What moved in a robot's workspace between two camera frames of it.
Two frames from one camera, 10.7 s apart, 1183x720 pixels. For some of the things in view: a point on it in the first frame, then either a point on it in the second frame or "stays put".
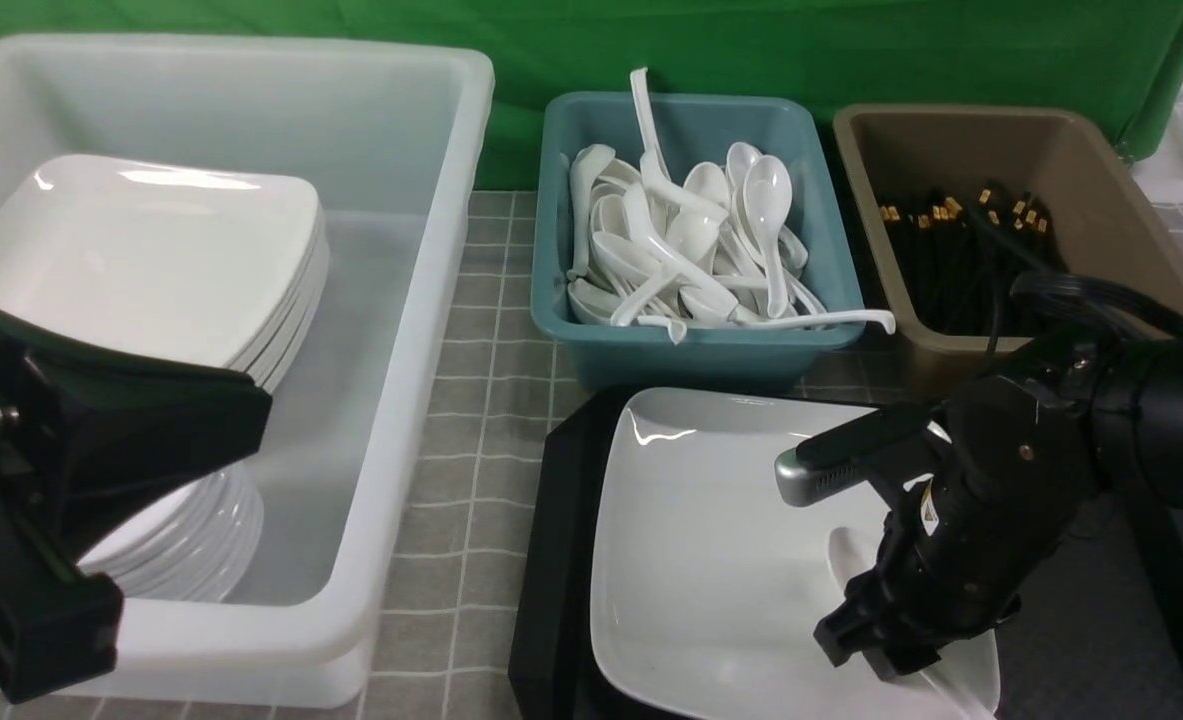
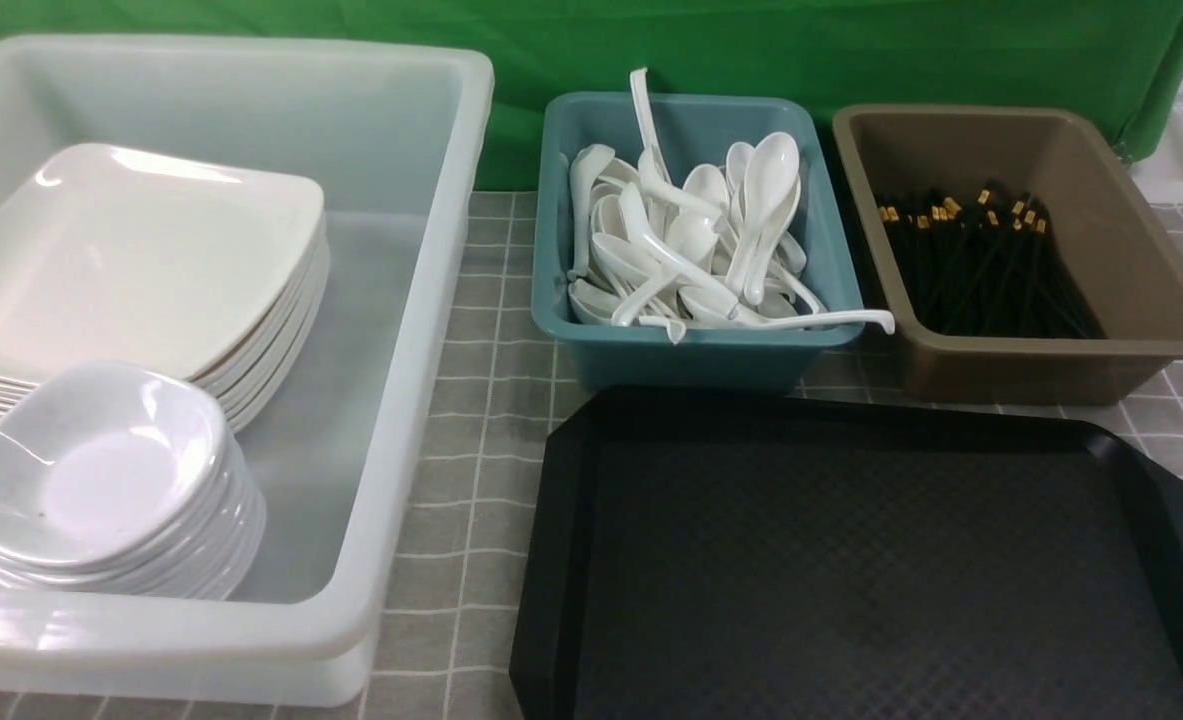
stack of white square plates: x=223 y=266 stays put
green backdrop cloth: x=1132 y=58 stays put
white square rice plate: x=707 y=587 -> x=86 y=253
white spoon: x=966 y=672 -> x=770 y=180
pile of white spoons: x=651 y=248 stays put
